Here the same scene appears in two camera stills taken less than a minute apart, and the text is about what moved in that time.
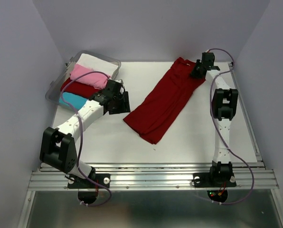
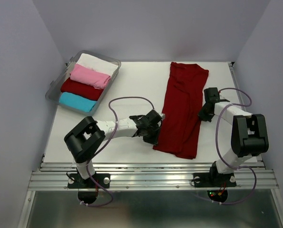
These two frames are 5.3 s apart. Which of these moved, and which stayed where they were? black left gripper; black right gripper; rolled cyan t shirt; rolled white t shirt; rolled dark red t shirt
Moved: black right gripper; black left gripper
Stayed: rolled cyan t shirt; rolled dark red t shirt; rolled white t shirt
